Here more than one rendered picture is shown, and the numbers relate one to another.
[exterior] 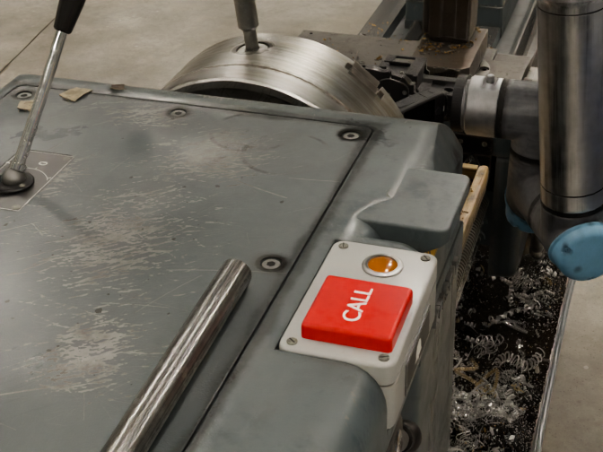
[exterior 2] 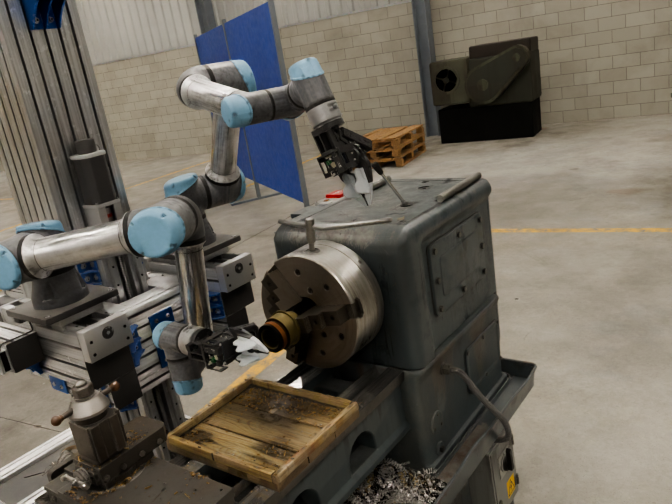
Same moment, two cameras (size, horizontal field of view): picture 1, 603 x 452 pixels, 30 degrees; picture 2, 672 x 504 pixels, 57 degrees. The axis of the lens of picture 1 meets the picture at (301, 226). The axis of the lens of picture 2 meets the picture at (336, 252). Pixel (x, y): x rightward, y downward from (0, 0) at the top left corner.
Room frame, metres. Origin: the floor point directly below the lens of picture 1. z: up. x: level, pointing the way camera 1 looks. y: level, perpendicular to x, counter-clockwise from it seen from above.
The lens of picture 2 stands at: (2.50, 0.61, 1.69)
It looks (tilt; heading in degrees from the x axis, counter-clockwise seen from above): 17 degrees down; 200
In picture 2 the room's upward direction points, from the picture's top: 9 degrees counter-clockwise
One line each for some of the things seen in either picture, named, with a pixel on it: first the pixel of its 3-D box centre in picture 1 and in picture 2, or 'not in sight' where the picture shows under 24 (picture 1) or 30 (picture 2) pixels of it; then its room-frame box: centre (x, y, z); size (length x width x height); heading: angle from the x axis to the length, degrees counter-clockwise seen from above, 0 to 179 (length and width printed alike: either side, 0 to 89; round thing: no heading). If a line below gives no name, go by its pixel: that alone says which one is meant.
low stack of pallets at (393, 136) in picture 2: not in sight; (388, 146); (-7.09, -1.70, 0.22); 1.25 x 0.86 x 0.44; 171
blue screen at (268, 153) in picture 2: not in sight; (242, 113); (-5.14, -3.12, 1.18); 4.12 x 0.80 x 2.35; 40
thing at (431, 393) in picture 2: not in sight; (415, 432); (0.71, 0.14, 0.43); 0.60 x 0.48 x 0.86; 161
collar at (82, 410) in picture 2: not in sight; (86, 402); (1.66, -0.25, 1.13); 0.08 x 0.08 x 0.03
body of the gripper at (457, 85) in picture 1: (420, 96); (215, 347); (1.31, -0.16, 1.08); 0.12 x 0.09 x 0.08; 71
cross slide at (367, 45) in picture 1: (413, 72); (129, 493); (1.68, -0.19, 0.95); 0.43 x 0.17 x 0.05; 71
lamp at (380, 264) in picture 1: (382, 267); not in sight; (0.65, -0.06, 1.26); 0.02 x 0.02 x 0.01
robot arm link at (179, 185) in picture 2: not in sight; (185, 195); (0.71, -0.53, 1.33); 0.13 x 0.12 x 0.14; 140
